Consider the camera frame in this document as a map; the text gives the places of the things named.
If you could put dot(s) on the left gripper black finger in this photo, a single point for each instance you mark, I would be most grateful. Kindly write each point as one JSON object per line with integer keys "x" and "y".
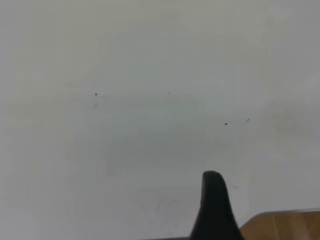
{"x": 215, "y": 212}

